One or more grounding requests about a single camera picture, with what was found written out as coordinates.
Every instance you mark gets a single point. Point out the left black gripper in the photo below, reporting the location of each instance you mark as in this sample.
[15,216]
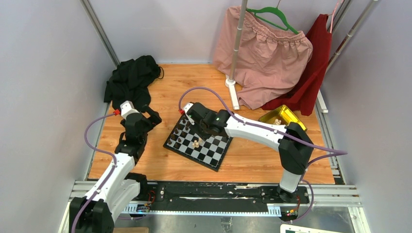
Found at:
[154,118]

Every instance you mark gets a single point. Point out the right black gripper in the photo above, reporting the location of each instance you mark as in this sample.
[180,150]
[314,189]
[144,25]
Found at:
[204,135]

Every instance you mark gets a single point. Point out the black white chessboard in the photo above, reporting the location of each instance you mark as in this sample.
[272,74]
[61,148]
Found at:
[210,154]

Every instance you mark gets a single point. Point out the yellow metal tray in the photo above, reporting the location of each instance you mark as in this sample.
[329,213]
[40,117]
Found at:
[282,115]

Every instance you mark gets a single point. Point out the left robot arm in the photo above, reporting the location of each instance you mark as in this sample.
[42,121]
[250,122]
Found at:
[98,210]

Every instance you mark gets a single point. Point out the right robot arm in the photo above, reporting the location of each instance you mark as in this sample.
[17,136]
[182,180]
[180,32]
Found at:
[291,141]

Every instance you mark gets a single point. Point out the light wooden chess piece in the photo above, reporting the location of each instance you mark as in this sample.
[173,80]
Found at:
[197,142]

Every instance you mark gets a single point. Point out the black cloth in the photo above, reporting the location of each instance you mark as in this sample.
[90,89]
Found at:
[130,81]

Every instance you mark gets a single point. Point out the white clothes rack stand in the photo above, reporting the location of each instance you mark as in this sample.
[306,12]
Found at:
[229,81]

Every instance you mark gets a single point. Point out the red garment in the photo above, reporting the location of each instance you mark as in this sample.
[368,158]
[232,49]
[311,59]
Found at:
[303,96]

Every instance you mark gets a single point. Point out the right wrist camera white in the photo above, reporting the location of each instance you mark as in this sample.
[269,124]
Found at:
[186,109]

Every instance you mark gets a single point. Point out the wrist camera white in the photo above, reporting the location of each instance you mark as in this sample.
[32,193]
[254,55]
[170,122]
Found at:
[186,109]
[127,108]

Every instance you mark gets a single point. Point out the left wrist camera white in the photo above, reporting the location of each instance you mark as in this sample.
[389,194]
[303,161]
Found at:
[127,108]

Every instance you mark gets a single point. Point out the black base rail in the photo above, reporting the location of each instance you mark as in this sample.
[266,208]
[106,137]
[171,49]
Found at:
[220,198]

